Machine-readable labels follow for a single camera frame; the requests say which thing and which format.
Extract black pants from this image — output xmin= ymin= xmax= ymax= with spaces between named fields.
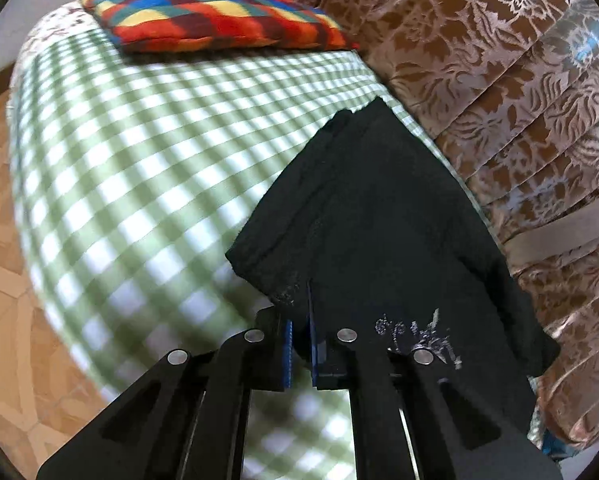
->
xmin=227 ymin=99 xmax=560 ymax=431

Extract brown floral curtain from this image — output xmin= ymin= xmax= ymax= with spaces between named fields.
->
xmin=298 ymin=0 xmax=599 ymax=448

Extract multicolour plaid pillow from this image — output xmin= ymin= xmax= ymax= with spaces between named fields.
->
xmin=79 ymin=0 xmax=357 ymax=53

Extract beige curtain tieback band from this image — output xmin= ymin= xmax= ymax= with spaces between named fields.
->
xmin=505 ymin=198 xmax=599 ymax=272

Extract green white checkered bedsheet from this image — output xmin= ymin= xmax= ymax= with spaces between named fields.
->
xmin=6 ymin=0 xmax=506 ymax=480

